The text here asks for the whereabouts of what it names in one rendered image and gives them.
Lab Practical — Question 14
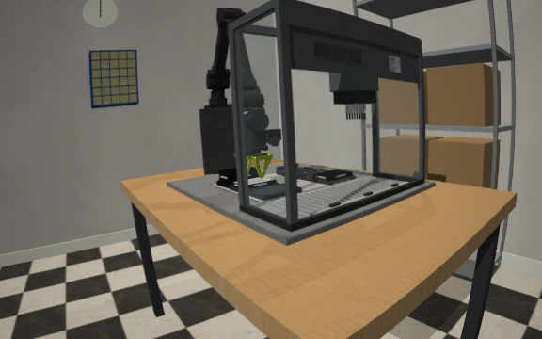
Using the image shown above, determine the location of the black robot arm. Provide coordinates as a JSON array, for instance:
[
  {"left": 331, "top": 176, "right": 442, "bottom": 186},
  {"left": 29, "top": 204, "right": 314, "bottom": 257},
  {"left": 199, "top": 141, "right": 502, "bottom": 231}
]
[{"left": 204, "top": 8, "right": 246, "bottom": 108}]

